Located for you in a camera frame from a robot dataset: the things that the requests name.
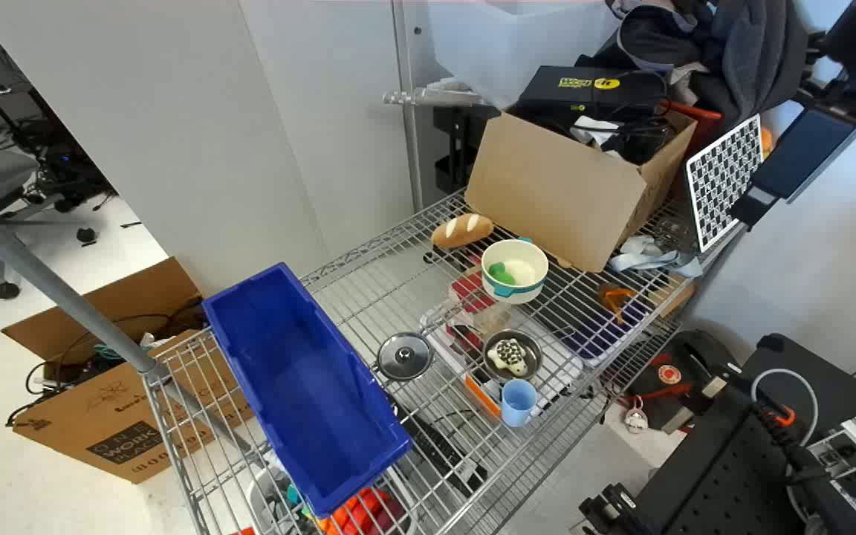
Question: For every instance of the turtle plush toy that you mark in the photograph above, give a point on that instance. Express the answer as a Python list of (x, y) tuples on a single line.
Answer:
[(514, 355)]

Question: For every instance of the blue plastic bin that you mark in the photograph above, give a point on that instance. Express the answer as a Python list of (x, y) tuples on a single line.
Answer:
[(309, 396)]

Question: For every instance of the orange black clamp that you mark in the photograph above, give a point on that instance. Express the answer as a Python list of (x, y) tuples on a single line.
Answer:
[(776, 410)]

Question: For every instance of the grey metal shelf post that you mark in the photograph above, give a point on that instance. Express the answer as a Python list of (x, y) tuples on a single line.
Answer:
[(50, 282), (407, 99)]

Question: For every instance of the dark blue flat panel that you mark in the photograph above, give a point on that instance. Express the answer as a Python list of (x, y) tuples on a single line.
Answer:
[(801, 151)]

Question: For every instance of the light blue cup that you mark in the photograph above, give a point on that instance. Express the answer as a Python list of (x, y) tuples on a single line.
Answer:
[(519, 405)]

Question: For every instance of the black work table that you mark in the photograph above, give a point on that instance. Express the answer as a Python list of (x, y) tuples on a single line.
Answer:
[(734, 475)]

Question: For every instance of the brown cardboard box printed label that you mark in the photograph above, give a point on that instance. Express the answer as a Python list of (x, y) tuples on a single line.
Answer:
[(101, 417)]

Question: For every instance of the white perforated panel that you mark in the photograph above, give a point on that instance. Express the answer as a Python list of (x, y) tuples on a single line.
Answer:
[(722, 181)]

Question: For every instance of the black office chair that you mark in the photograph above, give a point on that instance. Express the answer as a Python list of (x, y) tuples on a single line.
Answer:
[(46, 159)]

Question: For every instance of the black long flat box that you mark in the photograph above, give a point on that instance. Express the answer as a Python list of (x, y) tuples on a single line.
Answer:
[(437, 445)]

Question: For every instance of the small black pot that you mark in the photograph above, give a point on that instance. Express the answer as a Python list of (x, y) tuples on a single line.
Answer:
[(492, 349)]

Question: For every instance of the green plush toy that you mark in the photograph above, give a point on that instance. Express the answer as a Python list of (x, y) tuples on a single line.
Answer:
[(499, 273)]

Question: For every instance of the black box red round logo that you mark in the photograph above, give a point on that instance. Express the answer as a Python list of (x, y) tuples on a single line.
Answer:
[(667, 376)]

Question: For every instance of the red flat box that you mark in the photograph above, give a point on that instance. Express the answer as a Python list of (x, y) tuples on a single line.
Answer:
[(470, 291)]

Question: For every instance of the black case yellow logo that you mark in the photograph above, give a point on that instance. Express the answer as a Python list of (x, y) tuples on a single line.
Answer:
[(585, 90)]

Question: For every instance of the orange brown toy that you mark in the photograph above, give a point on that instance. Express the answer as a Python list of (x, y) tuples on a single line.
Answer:
[(615, 298)]

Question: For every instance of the crumpled clear plastic wrap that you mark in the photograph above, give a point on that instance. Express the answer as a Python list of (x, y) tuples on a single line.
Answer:
[(652, 255)]

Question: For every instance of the dark grey jacket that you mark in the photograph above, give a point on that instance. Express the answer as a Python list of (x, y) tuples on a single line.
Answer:
[(734, 46)]

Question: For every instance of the bread loaf toy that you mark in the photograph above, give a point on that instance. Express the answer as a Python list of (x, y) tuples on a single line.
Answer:
[(462, 230)]

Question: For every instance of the large open cardboard box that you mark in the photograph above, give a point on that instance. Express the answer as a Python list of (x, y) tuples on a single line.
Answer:
[(547, 194)]

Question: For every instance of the steel pot lid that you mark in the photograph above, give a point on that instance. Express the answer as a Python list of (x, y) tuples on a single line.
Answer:
[(406, 358)]

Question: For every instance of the teal bowl white inside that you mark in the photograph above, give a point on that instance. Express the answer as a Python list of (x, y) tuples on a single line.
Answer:
[(530, 261)]

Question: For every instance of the colourful plastic toy set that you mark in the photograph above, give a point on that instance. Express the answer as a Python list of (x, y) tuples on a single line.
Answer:
[(364, 511)]

